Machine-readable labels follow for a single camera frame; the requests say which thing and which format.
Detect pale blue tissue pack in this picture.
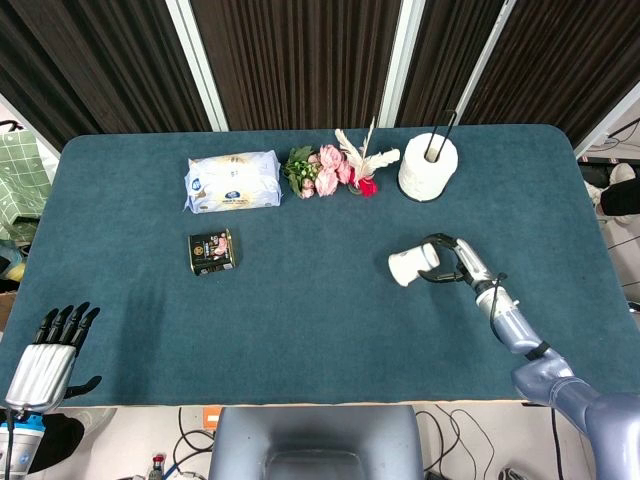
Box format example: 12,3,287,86
183,149,284,215

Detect black luncheon meat can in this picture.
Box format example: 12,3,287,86
187,228,240,277

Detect white feather shuttlecock red base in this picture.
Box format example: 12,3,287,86
333,117,401,198

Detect white paper towel roll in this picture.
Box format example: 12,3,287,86
397,132,460,201

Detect black wire towel holder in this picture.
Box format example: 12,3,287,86
399,109,459,204

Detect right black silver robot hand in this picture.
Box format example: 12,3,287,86
418,232,497,294

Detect dark slatted partition panel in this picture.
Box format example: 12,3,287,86
190,0,402,132
464,0,640,149
397,0,505,129
0,0,212,151

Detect pink artificial flower bouquet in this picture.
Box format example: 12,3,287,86
282,144,354,200

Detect white partition post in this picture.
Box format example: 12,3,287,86
166,0,230,133
378,0,427,129
457,0,517,127

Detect white paper cup blue stripes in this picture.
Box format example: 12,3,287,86
387,243,441,288

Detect grey-blue robot torso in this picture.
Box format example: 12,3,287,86
208,405,425,480

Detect teal velvet tablecloth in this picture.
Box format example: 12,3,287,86
0,123,632,407

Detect black floor cable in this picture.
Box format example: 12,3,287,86
172,407,216,467
414,407,496,480

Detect white shoe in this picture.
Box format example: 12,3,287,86
607,163,638,187

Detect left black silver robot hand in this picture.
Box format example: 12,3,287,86
4,301,103,414

